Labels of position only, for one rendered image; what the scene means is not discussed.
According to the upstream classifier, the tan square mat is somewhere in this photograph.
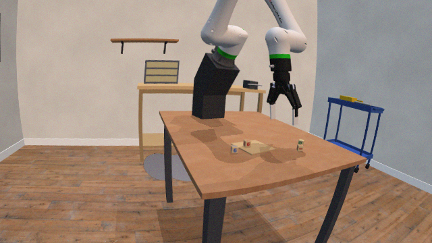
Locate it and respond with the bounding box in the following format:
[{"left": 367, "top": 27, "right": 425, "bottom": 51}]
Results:
[{"left": 231, "top": 140, "right": 276, "bottom": 155}]

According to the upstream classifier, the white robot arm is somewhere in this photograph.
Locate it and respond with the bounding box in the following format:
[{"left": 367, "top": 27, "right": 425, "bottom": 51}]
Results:
[{"left": 200, "top": 0, "right": 307, "bottom": 73}]

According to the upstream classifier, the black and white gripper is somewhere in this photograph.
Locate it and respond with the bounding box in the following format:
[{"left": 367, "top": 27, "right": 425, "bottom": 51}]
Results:
[{"left": 267, "top": 73, "right": 302, "bottom": 126}]

